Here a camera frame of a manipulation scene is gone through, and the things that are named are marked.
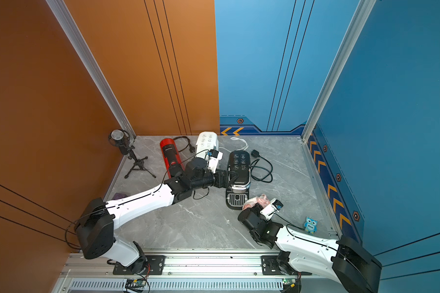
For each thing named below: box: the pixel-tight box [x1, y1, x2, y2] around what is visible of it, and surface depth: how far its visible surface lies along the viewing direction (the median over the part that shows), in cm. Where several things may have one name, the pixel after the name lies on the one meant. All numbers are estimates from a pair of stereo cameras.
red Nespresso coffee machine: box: [160, 137, 185, 179], surface depth 90 cm
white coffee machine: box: [195, 131, 219, 166], surface depth 88 cm
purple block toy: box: [113, 192, 128, 201], surface depth 91 cm
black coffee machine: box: [226, 150, 252, 211], surface depth 80 cm
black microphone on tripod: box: [108, 128, 157, 179], surface depth 91 cm
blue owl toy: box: [303, 216, 318, 234], surface depth 84 cm
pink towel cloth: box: [242, 194, 271, 210], surface depth 86 cm
